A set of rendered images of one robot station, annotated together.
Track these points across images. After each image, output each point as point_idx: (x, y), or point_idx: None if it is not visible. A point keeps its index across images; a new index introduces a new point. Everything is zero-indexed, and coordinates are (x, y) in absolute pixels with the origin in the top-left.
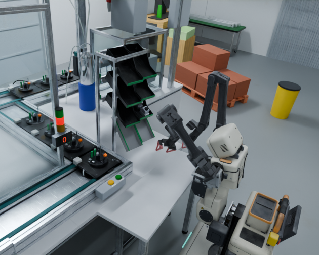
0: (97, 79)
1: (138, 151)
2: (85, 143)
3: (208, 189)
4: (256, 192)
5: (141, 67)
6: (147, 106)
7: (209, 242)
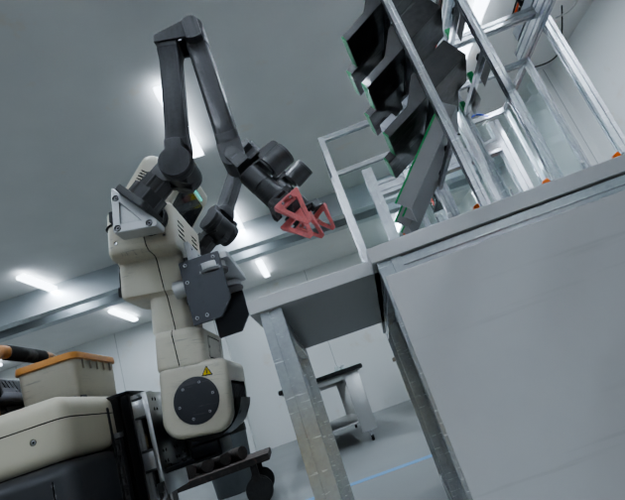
0: None
1: None
2: None
3: (213, 333)
4: (47, 400)
5: (378, 24)
6: (405, 109)
7: None
